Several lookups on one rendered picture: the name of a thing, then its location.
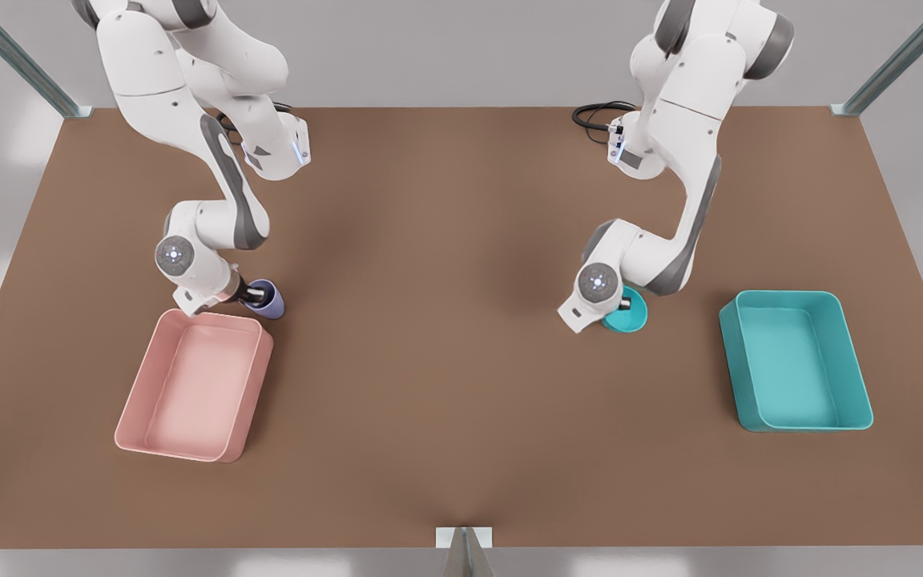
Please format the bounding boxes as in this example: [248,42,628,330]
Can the teal bowl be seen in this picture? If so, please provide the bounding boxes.
[602,286,649,333]

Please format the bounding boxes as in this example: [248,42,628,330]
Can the purple cup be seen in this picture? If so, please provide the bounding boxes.
[244,279,286,321]

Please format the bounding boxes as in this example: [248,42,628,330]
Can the pink rectangular box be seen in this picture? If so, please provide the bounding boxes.
[115,309,274,463]

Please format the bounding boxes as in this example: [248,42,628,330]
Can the teal rectangular box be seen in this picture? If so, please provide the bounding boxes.
[719,290,874,434]

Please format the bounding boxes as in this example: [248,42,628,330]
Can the black cable loop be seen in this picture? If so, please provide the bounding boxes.
[216,103,294,147]
[572,102,640,146]

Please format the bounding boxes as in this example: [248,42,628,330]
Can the silver frame post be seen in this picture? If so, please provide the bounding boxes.
[0,0,92,119]
[831,0,923,118]
[436,527,494,577]

